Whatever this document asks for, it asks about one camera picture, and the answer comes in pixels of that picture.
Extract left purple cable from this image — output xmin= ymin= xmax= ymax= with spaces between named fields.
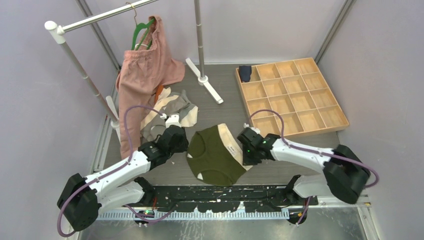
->
xmin=56 ymin=105 xmax=168 ymax=238

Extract green clothes hanger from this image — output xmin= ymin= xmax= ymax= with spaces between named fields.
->
xmin=125 ymin=2 xmax=157 ymax=51

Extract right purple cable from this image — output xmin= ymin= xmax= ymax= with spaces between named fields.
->
xmin=247 ymin=109 xmax=380 ymax=226

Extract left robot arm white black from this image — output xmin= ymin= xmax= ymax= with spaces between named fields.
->
xmin=57 ymin=125 xmax=189 ymax=232

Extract pink trousers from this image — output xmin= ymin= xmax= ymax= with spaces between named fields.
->
xmin=116 ymin=15 xmax=185 ymax=159

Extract white metal clothes rack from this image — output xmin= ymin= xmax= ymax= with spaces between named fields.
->
xmin=44 ymin=0 xmax=225 ymax=142

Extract navy underwear cream waistband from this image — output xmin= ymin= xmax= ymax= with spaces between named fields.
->
xmin=238 ymin=65 xmax=252 ymax=83

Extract purple cable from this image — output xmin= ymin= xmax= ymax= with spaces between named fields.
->
xmin=56 ymin=105 xmax=168 ymax=238
xmin=247 ymin=109 xmax=380 ymax=226

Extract orange underwear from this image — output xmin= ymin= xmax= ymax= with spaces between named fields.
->
xmin=154 ymin=85 xmax=164 ymax=104

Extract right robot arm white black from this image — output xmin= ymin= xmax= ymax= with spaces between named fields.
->
xmin=237 ymin=127 xmax=371 ymax=205

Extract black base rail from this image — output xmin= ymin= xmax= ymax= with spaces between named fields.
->
xmin=129 ymin=185 xmax=307 ymax=213

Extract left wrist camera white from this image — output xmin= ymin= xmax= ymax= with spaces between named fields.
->
xmin=165 ymin=113 xmax=181 ymax=128

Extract wooden compartment tray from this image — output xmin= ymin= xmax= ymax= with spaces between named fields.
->
xmin=235 ymin=57 xmax=350 ymax=138

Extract olive green underwear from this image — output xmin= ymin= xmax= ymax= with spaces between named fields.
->
xmin=186 ymin=123 xmax=252 ymax=187

